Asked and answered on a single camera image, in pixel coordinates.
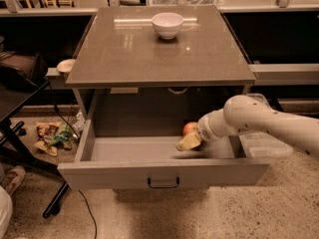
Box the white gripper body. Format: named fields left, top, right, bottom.
left=197, top=115, right=218, bottom=141

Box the person's shoe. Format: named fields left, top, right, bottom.
left=1, top=165, right=26, bottom=196

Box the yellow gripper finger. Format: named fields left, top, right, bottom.
left=175, top=131, right=201, bottom=151

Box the dark bag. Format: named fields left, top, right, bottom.
left=0, top=51, right=48, bottom=91

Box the grey cabinet with counter top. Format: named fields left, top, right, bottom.
left=67, top=6, right=255, bottom=136

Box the red apple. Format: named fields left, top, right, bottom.
left=182, top=121, right=197, bottom=135

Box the white bowl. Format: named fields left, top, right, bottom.
left=152, top=12, right=183, bottom=40

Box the black power cable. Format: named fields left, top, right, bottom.
left=49, top=83, right=99, bottom=239

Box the open grey top drawer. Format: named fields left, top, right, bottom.
left=58, top=118, right=270, bottom=189

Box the clear plastic storage bin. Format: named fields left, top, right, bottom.
left=239, top=93, right=294, bottom=159

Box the small beige dish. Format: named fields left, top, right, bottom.
left=57, top=59, right=75, bottom=74

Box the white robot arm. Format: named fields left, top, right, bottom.
left=176, top=95, right=319, bottom=158

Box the black drawer handle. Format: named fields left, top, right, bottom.
left=147, top=177, right=179, bottom=189

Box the black table with legs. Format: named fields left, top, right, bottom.
left=0, top=80, right=70, bottom=219

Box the snack bags pile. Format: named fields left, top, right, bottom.
left=34, top=121, right=72, bottom=156

